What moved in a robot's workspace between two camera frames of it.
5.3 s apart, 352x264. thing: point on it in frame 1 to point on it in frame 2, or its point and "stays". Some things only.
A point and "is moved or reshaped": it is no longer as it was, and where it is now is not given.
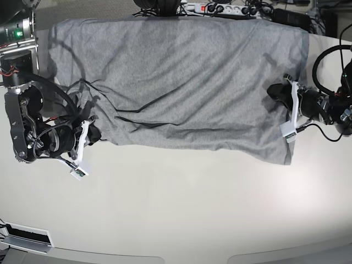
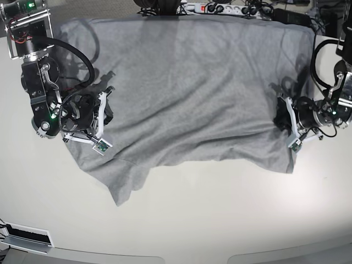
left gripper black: (53, 141) to (80, 112)
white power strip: (253, 11) stays
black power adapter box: (292, 17) stays
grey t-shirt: (201, 80) is moved or reshaped
